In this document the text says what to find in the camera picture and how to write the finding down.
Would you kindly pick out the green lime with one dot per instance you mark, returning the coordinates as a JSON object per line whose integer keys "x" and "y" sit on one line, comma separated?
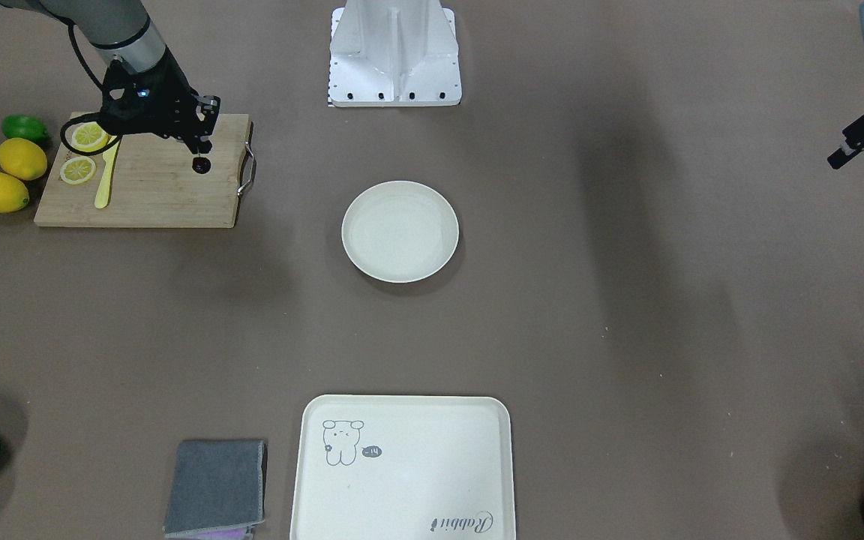
{"x": 26, "y": 127}

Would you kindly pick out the yellow lemon near lime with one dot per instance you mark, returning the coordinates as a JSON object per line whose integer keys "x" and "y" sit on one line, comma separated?
{"x": 23, "y": 159}

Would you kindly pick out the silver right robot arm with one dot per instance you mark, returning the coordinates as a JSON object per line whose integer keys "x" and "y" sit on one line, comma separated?
{"x": 98, "y": 30}

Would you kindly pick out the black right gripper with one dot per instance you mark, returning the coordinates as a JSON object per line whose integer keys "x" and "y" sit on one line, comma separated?
{"x": 172, "y": 103}

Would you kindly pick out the lemon slice near lime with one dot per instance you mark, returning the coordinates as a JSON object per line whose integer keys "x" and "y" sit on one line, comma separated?
{"x": 88, "y": 139}

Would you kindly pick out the bamboo cutting board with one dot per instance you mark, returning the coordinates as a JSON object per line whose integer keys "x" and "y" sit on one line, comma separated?
{"x": 153, "y": 184}

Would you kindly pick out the grey folded cloth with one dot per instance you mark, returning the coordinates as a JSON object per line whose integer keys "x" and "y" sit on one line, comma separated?
{"x": 217, "y": 489}

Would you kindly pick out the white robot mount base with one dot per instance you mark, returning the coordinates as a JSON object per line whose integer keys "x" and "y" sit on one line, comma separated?
{"x": 393, "y": 54}

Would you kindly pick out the yellow plastic knife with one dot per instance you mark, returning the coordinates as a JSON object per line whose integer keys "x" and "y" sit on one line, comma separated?
{"x": 103, "y": 193}

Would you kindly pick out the lemon slice near lemons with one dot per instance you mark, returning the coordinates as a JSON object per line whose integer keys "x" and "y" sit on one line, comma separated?
{"x": 78, "y": 170}

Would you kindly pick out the cream rabbit tray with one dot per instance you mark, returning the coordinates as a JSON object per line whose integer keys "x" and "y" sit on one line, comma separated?
{"x": 404, "y": 467}

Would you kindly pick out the cream round plate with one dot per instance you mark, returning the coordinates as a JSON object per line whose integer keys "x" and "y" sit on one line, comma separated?
{"x": 400, "y": 231}

